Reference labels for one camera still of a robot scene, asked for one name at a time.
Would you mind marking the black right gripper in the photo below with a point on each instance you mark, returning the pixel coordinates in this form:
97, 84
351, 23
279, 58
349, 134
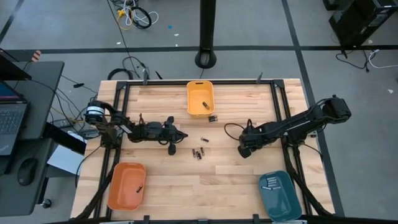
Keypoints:
252, 138

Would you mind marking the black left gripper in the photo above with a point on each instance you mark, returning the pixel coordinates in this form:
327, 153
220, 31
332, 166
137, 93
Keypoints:
161, 132

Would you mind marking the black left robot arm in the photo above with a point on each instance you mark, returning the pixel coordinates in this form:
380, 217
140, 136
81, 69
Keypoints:
115, 119

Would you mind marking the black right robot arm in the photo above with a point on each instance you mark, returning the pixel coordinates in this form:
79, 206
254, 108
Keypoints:
295, 123

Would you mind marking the yellow plastic bin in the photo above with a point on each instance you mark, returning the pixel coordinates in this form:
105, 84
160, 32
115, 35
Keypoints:
196, 99

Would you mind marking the teal plastic tray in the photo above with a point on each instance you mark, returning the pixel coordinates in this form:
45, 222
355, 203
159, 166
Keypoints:
283, 205

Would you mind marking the orange plastic tray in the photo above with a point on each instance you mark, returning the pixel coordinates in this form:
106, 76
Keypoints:
124, 193

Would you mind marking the black side desk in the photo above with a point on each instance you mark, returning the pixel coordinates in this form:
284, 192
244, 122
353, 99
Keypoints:
43, 93

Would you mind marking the black computer cabinet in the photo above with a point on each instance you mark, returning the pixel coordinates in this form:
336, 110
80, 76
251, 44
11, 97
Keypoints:
385, 12
351, 28

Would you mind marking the black desk caster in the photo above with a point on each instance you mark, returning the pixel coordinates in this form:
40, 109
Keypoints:
46, 203

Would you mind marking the black computer mouse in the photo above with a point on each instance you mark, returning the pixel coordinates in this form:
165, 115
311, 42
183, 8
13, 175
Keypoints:
27, 171

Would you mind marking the orange striped block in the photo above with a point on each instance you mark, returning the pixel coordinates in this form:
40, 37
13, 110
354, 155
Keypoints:
36, 56

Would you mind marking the black open laptop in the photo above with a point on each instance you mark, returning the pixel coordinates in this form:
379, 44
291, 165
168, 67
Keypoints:
12, 121

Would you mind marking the black laptop lid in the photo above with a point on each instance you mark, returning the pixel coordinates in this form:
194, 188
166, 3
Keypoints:
9, 70

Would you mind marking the black frame clamp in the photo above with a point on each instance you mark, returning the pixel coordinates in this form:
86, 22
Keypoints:
256, 219
146, 219
259, 79
145, 79

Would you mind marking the black camera stand pole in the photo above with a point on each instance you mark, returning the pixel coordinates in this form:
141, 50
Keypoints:
206, 31

